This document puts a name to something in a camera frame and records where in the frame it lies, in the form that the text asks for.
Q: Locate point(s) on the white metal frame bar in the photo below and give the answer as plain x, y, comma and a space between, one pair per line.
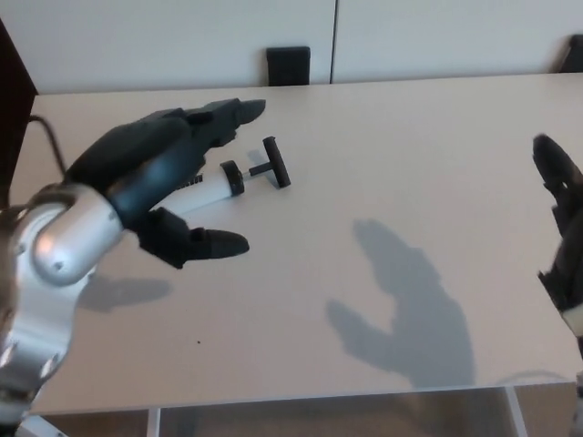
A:
38, 428

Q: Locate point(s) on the white desk leg frame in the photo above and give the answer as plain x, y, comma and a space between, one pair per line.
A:
154, 423
516, 414

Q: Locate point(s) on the black bracket, left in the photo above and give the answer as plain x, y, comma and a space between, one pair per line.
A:
288, 66

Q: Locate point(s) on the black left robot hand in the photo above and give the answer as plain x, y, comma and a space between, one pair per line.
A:
146, 155

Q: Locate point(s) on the dark brown side panel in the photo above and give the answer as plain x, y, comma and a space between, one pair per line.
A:
11, 114

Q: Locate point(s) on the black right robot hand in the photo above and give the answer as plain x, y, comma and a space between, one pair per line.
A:
571, 218

